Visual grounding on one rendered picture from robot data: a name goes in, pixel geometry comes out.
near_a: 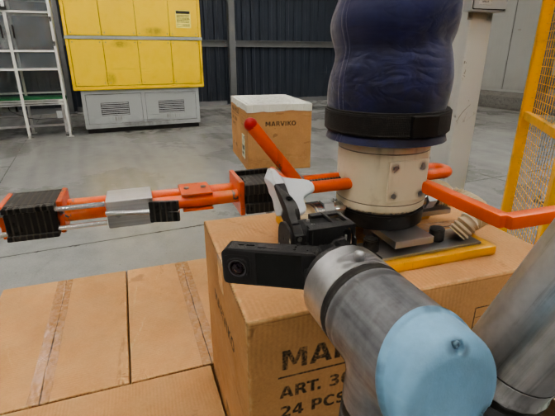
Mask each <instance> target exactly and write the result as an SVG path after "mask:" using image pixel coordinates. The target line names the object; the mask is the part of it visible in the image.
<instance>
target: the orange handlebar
mask: <svg viewBox="0 0 555 416"><path fill-rule="evenodd" d="M452 173H453V170H452V169H451V167H449V166H448V165H446V164H443V163H429V168H428V175H427V179H426V181H425V182H423V184H422V190H421V191H422V192H423V193H424V194H426V195H428V196H432V197H433V198H435V199H437V200H439V201H442V202H443V203H445V204H448V205H450V206H452V207H454V208H456V209H458V210H460V211H463V212H465V213H467V214H469V215H471V216H473V217H475V218H477V219H479V220H482V221H484V222H486V223H488V224H489V225H492V226H495V227H496V228H507V229H509V230H513V229H523V228H528V227H533V226H538V225H547V224H551V222H552V221H553V219H554V218H555V206H545V207H539V208H533V209H527V210H517V211H512V212H504V211H503V210H499V209H497V208H495V207H493V206H489V205H487V204H485V203H483V202H481V201H478V200H476V199H473V198H471V197H469V196H466V195H463V194H462V193H460V192H457V191H454V190H452V189H450V188H447V187H445V186H442V185H440V184H438V183H436V182H432V181H430V180H434V179H441V178H446V177H449V176H451V175H452ZM327 177H328V178H330V177H339V172H336V173H321V174H312V175H304V176H301V178H302V179H305V180H310V179H311V180H312V179H318V178H327ZM312 183H313V185H314V188H315V190H314V191H313V192H312V193H319V192H327V191H340V190H348V189H350V188H351V187H352V185H353V184H352V181H351V180H350V179H349V178H348V177H345V178H336V179H329V180H320V181H313V182H312ZM151 192H152V197H153V201H168V200H178V201H179V209H183V212H189V211H195V210H209V209H214V207H213V205H218V204H225V203H233V202H239V193H238V190H237V189H234V188H233V184H232V182H230V183H221V184H213V185H208V184H207V182H194V183H186V184H178V188H173V189H164V190H156V191H151ZM105 200H106V196H90V197H82V198H74V199H68V200H67V205H68V206H69V205H77V204H86V203H93V202H102V201H104V202H105ZM106 210H107V209H106V207H105V206H104V207H97V208H89V209H81V210H67V211H64V216H63V218H64V220H65V221H66V222H68V221H75V220H89V219H96V218H103V217H107V216H106V215H105V211H106Z"/></svg>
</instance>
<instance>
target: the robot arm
mask: <svg viewBox="0 0 555 416"><path fill-rule="evenodd" d="M264 181H265V183H266V184H267V187H268V193H269V194H270V196H271V197H272V200H273V207H274V210H275V213H276V216H281V217H282V220H283V221H282V222H280V224H279V226H278V243H258V242H245V241H230V242H229V243H228V244H227V246H226V247H225V248H224V249H223V251H222V252H221V259H222V268H223V277H224V279H225V281H226V282H228V283H235V284H245V285H254V286H271V287H281V288H290V289H299V290H304V295H303V297H304V301H305V304H306V308H307V309H308V310H309V312H310V313H311V315H312V316H313V318H314V319H315V321H316V322H317V323H318V325H319V326H320V327H321V328H322V330H323V331H324V332H325V334H326V336H327V337H328V339H329V340H330V341H331V342H332V344H333V345H334V347H335V348H336V349H337V351H338V352H339V354H340V355H341V357H342V358H343V359H344V362H345V367H346V369H345V374H344V384H343V389H342V397H341V401H340V407H339V416H539V415H540V414H541V413H542V412H543V411H544V410H545V409H547V407H548V406H549V405H550V402H551V400H552V399H553V398H554V397H555V218H554V219H553V221H552V222H551V224H550V225H549V226H548V227H547V228H546V230H545V231H544V232H543V234H542V235H541V237H540V238H539V239H538V241H537V242H536V244H535V245H534V246H533V247H532V249H531V250H530V251H529V253H528V254H527V256H526V257H525V258H524V260H523V261H522V263H521V264H520V265H519V266H518V267H517V269H516V270H515V272H514V273H513V274H512V276H511V277H510V279H509V280H508V281H507V282H506V284H505V285H504V286H503V288H502V289H501V290H500V292H499V293H498V295H497V296H496V298H495V299H494V300H493V301H492V302H491V304H490V305H489V306H488V308H487V309H486V311H485V312H484V314H483V315H482V316H481V318H480V319H479V320H478V321H477V323H476V324H475V325H474V327H473V328H472V330H471V329H470V328H469V327H468V326H467V324H466V323H465V322H464V321H463V320H462V319H461V318H460V317H459V316H458V315H456V314H455V313H454V312H452V311H451V310H448V309H446V308H444V307H442V306H441V305H439V304H438V303H437V302H436V301H434V300H433V299H431V298H430V297H429V296H428V295H426V294H425V293H424V292H423V291H422V290H420V289H419V288H418V287H416V286H415V285H414V284H412V283H411V282H410V281H408V280H407V279H406V278H404V277H403V276H402V275H401V274H400V273H399V272H397V271H396V270H395V269H394V268H392V267H391V266H389V265H388V264H387V263H386V262H384V261H383V260H382V257H381V256H379V255H378V254H377V253H373V252H371V251H369V250H368V249H366V248H365V247H360V246H357V238H356V236H355V233H356V224H355V223H354V222H353V221H352V220H350V219H349V218H347V217H346V216H344V215H343V214H341V213H340V212H338V211H337V210H330V211H323V212H317V213H310V214H308V219H302V220H301V217H300V215H303V214H305V212H306V204H305V202H304V198H305V197H307V196H309V195H310V194H311V193H312V192H313V191H314V190H315V188H314V185H313V183H312V182H310V181H308V180H305V179H296V178H289V177H282V176H281V175H279V174H278V172H277V171H276V170H275V169H273V168H268V170H267V172H266V175H265V178H264ZM334 215H338V216H339V217H341V218H342V219H344V221H338V220H337V219H335V218H334V217H333V218H330V216H334ZM351 234H352V243H351Z"/></svg>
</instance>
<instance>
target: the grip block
mask: <svg viewBox="0 0 555 416"><path fill-rule="evenodd" d="M269 168H273V169H275V170H276V171H277V172H278V174H279V175H281V176H282V177H286V176H285V175H283V174H282V173H280V172H279V171H278V170H277V169H276V168H275V167H273V166H271V167H269ZM267 170H268V168H255V169H245V170H236V171H234V170H230V171H229V172H230V182H232V184H233V188H234V189H237V190H238V193H239V202H233V204H234V206H235V208H236V209H237V211H238V212H239V213H240V214H241V215H245V210H246V214H247V215H248V214H255V213H262V212H269V211H275V210H274V207H273V200H272V197H271V196H270V194H269V193H268V187H267V184H266V183H265V181H264V178H265V175H266V172H267Z"/></svg>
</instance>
